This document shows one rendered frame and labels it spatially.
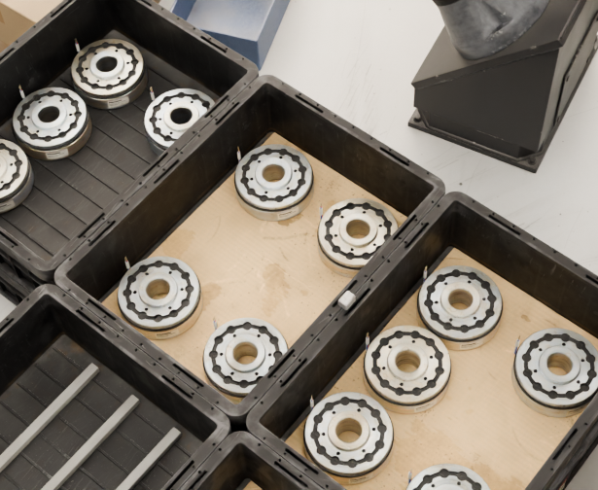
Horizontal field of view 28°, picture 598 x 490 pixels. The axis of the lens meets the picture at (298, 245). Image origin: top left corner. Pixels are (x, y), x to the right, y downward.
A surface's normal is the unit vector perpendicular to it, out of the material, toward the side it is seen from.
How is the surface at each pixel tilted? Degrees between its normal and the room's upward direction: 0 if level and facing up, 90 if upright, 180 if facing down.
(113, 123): 0
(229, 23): 0
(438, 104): 90
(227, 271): 0
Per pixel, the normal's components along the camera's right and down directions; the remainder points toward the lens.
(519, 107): -0.46, 0.77
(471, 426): -0.04, -0.53
